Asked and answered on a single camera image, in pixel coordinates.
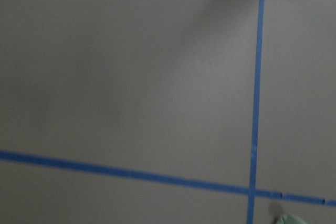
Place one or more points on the olive green long-sleeve shirt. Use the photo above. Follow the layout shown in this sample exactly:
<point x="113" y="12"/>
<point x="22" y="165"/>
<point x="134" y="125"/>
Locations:
<point x="289" y="219"/>

